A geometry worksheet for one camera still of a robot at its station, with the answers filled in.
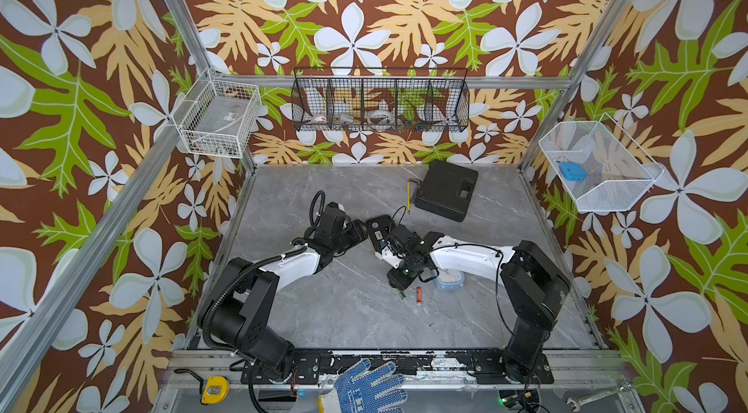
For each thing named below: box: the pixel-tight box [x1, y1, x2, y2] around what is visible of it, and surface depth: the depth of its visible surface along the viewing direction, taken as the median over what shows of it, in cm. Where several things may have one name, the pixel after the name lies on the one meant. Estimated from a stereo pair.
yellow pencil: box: [407, 180, 412, 215], surface depth 113 cm
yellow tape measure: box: [200, 375, 230, 406], surface depth 71 cm
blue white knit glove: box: [335, 358, 407, 413], surface depth 73 cm
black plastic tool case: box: [409, 159, 479, 223], surface depth 110 cm
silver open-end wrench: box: [566, 386, 621, 413], surface depth 72 cm
